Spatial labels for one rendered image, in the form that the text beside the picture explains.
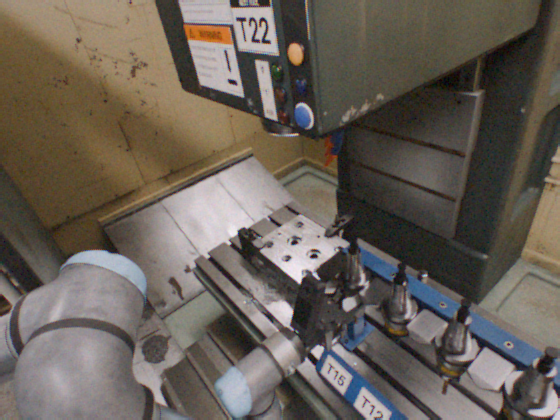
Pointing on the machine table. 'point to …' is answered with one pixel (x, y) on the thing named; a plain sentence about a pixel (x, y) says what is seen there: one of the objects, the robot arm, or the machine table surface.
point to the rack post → (355, 333)
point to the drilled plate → (290, 271)
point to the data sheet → (206, 11)
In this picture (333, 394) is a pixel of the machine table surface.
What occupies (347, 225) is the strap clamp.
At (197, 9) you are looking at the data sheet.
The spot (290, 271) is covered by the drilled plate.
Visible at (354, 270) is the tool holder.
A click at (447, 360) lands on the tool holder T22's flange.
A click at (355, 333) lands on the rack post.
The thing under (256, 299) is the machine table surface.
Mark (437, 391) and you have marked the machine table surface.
